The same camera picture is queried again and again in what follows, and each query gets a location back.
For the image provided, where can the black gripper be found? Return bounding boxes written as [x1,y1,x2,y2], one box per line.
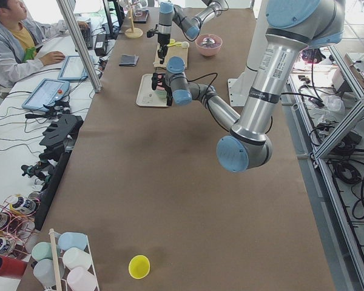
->
[151,72,173,106]
[146,28,170,64]

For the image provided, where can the small pink bowl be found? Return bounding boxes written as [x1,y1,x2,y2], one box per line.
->
[156,73,164,90]

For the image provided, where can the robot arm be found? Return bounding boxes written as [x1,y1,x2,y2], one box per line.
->
[147,0,229,64]
[147,1,345,172]

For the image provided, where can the green bowl stack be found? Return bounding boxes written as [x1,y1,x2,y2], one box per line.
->
[155,90,167,99]

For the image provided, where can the large pink bowl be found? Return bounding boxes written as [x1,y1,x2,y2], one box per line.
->
[195,33,223,56]

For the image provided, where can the bamboo cutting board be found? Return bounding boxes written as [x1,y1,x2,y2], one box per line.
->
[153,44,189,68]

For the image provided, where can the yellow plastic knife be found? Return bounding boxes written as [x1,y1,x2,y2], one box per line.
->
[167,42,183,47]

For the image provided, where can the cream rabbit tray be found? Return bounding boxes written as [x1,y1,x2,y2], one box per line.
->
[136,73,167,107]

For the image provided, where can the wooden mug tree stand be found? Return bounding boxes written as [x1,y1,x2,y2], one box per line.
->
[120,1,143,39]

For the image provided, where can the grey folded cloth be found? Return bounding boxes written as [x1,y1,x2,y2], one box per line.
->
[119,54,139,67]

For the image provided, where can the metal ice scoop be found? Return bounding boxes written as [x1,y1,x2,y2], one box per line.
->
[200,37,216,48]

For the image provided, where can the black power adapter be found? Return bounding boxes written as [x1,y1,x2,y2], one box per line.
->
[94,33,108,56]

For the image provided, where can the blue teach pendant far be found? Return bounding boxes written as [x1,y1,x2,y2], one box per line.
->
[58,55,88,82]

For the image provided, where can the blue teach pendant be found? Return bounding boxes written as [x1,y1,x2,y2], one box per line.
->
[21,78,70,112]
[58,55,88,82]

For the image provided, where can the black tool stand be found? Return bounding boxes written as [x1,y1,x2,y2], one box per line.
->
[21,114,84,231]

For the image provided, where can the blue teach pendant near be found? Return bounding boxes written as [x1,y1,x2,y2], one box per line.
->
[21,78,70,112]

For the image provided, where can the seated person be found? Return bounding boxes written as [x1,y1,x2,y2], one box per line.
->
[0,0,92,89]

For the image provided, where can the yellow plastic cup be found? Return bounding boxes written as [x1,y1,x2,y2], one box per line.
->
[128,255,150,279]

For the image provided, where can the blue plastic cup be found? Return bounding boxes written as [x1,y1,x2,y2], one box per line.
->
[58,232,87,251]

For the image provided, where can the white plastic cup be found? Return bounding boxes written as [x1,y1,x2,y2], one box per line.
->
[62,247,92,270]

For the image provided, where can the green plastic cup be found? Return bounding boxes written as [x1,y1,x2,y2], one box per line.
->
[31,242,53,261]

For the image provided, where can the pink plastic cup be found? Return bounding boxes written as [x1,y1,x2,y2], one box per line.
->
[67,266,97,291]

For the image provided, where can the grey plastic cup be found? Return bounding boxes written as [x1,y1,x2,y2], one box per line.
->
[33,258,56,287]

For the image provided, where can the red cylinder cup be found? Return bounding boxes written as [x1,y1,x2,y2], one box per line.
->
[0,255,27,279]

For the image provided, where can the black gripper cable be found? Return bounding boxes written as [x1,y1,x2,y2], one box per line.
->
[186,72,219,105]

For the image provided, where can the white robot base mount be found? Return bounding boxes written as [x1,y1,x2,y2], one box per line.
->
[228,0,268,107]

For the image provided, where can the aluminium frame post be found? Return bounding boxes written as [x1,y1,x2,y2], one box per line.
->
[56,0,102,93]

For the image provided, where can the white wire cup rack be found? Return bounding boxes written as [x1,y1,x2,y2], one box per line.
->
[38,229,100,290]

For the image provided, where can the wooden rack post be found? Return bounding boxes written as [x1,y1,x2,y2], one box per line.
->
[49,229,62,291]

